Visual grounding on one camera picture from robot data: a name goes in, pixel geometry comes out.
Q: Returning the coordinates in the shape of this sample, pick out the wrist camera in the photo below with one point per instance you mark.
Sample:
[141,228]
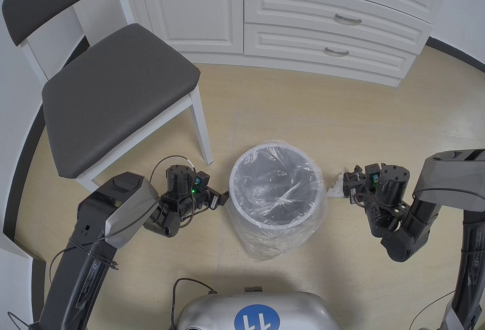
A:
[201,179]
[372,171]

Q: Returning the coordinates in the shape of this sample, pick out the white wardrobe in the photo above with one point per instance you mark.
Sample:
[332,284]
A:
[303,10]

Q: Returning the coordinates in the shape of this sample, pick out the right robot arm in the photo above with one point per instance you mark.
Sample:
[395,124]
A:
[447,177]

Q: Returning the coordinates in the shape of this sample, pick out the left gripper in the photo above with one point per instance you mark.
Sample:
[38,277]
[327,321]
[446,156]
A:
[202,198]

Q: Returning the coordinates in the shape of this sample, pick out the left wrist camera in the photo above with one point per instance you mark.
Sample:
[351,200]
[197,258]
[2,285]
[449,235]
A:
[201,179]

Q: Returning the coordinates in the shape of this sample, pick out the white chair grey cushions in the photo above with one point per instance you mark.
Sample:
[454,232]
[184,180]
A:
[113,93]

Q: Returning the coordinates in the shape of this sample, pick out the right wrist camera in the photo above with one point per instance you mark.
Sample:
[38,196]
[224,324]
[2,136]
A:
[372,171]

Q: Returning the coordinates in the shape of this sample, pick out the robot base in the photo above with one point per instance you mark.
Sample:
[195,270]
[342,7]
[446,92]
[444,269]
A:
[288,307]

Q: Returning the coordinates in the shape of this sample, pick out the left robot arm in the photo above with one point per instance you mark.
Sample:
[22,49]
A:
[125,199]

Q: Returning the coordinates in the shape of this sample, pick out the clear plastic bag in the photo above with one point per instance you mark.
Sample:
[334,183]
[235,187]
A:
[272,249]

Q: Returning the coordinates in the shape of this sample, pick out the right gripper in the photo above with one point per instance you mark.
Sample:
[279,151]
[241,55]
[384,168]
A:
[365,194]

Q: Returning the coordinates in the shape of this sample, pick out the white trash bin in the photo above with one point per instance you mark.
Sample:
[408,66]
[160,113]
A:
[233,188]

